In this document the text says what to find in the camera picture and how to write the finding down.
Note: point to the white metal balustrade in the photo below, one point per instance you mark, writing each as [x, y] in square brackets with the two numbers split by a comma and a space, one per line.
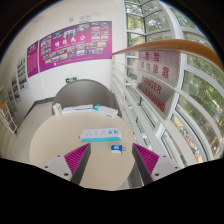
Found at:
[140, 116]

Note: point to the silver red-lettered warning sign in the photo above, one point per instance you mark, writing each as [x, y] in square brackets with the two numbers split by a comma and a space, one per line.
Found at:
[156, 76]

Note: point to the narrow magenta text poster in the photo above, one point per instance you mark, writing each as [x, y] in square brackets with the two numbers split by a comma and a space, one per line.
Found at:
[32, 60]

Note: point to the white and teal power strip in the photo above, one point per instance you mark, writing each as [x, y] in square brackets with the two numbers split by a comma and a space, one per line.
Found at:
[100, 134]

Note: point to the white stair railing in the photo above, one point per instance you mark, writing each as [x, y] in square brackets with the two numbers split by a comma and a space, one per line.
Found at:
[8, 118]

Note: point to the white-framed glass window wall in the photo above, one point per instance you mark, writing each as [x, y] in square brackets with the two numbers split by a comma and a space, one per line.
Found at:
[200, 93]

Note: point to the green exit sign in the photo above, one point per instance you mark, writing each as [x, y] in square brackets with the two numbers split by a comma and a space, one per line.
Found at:
[71, 80]

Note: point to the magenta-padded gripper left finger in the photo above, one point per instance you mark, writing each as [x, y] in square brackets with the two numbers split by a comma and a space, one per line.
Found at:
[77, 158]

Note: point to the white and blue charger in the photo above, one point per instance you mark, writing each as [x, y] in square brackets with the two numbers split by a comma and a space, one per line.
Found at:
[116, 149]

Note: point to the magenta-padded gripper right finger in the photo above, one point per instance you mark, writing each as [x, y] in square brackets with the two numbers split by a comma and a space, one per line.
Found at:
[146, 159]

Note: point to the white and teal flat box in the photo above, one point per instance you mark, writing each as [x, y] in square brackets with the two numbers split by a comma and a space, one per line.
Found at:
[106, 111]

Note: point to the orange wooden handrail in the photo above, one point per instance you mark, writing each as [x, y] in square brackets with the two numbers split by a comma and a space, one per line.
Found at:
[173, 45]

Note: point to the grey round-backed chair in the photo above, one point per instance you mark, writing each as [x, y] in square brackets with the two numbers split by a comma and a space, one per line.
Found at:
[83, 93]

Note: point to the white wall photo board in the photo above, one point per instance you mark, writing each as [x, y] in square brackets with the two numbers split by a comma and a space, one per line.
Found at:
[10, 97]
[22, 74]
[14, 88]

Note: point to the large magenta photo poster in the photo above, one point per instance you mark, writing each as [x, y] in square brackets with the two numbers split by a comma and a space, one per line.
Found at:
[76, 45]

